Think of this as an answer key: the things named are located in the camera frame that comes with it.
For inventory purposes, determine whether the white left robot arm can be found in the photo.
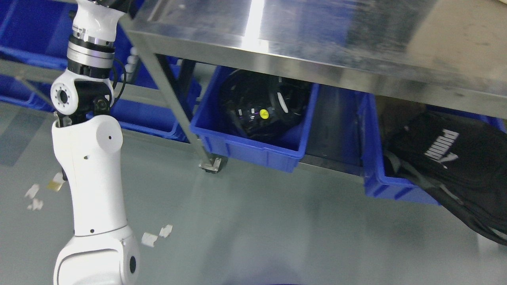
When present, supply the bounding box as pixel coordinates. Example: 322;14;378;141
50;0;140;285

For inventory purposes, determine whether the blue bin far left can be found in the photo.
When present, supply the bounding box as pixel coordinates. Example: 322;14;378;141
86;63;202;142

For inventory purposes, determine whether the blue bin with helmet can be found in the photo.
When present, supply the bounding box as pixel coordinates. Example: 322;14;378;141
190;66;320;173

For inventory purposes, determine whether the black Puma backpack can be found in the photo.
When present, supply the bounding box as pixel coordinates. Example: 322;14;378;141
383;111;507;245

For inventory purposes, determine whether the blue bin with backpack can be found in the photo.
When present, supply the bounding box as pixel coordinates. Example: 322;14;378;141
355;91;506;205

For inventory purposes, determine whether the stainless steel table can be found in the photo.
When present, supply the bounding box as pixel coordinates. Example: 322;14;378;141
121;0;506;171

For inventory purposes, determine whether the black helmet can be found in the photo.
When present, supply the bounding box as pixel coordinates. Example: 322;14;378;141
218;70;312;142

